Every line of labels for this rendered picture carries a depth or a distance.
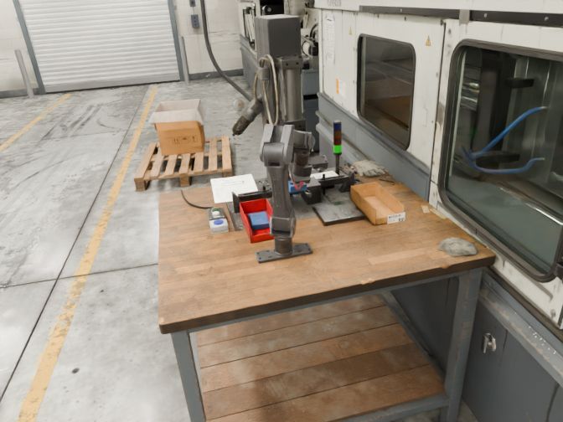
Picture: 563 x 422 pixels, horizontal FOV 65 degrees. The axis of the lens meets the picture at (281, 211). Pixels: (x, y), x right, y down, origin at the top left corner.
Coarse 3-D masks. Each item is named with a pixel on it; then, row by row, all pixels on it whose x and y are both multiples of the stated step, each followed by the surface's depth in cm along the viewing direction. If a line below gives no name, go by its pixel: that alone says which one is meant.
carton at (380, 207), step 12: (360, 192) 191; (372, 192) 193; (384, 192) 185; (360, 204) 182; (372, 204) 186; (384, 204) 186; (396, 204) 175; (372, 216) 172; (384, 216) 176; (396, 216) 171
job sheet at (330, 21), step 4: (328, 20) 317; (332, 20) 309; (328, 24) 318; (332, 24) 310; (328, 28) 319; (332, 28) 312; (328, 32) 320; (332, 32) 313; (328, 36) 322; (332, 36) 314; (328, 40) 323; (332, 40) 315; (328, 44) 325; (332, 44) 317; (328, 48) 326; (332, 48) 318; (328, 52) 327; (332, 52) 319; (328, 56) 329; (332, 56) 320; (328, 60) 331; (332, 60) 322
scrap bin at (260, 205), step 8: (256, 200) 185; (264, 200) 186; (240, 208) 180; (248, 208) 186; (256, 208) 187; (264, 208) 187; (240, 216) 185; (248, 224) 165; (248, 232) 167; (256, 232) 171; (264, 232) 171; (256, 240) 165; (264, 240) 165
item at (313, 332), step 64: (192, 192) 212; (192, 256) 159; (320, 256) 154; (384, 256) 151; (448, 256) 149; (192, 320) 129; (256, 320) 228; (320, 320) 225; (384, 320) 222; (192, 384) 143; (256, 384) 191; (320, 384) 189; (384, 384) 186; (448, 384) 179
